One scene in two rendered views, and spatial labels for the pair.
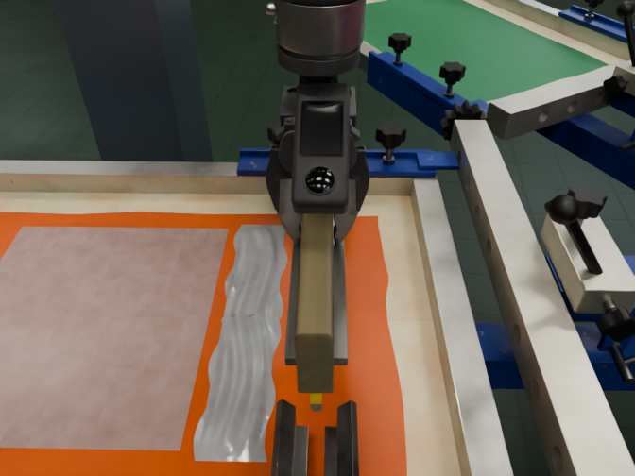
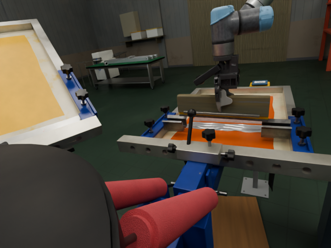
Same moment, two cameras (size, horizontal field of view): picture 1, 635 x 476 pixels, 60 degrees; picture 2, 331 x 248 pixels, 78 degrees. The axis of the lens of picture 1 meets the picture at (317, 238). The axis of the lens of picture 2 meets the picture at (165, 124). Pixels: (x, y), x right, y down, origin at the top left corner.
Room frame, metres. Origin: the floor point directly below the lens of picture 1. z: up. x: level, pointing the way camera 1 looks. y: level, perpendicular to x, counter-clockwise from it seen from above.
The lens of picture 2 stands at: (0.60, -0.78, 1.39)
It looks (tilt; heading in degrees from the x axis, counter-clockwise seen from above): 24 degrees down; 118
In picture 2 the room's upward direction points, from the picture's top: 9 degrees counter-clockwise
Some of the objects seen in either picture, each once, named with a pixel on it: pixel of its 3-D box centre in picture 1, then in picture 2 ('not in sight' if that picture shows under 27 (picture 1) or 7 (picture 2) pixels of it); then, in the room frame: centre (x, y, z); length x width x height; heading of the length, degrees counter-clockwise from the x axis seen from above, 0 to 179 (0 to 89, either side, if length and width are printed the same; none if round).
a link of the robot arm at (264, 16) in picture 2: not in sight; (251, 20); (0.55, 0.05, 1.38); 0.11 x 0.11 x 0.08; 20
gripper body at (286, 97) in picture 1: (318, 105); (225, 72); (0.47, 0.00, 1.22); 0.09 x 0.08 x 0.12; 179
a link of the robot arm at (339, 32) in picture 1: (315, 20); (223, 49); (0.46, 0.00, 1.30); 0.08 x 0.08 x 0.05
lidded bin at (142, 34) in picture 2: not in sight; (139, 35); (-4.05, 7.01, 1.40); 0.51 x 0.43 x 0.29; 173
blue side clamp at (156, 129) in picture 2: not in sight; (160, 129); (0.16, -0.02, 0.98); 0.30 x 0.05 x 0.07; 89
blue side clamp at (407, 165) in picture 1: (335, 176); (297, 139); (0.72, -0.03, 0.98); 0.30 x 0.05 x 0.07; 89
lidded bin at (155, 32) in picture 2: not in sight; (154, 32); (-3.28, 6.92, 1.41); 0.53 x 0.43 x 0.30; 173
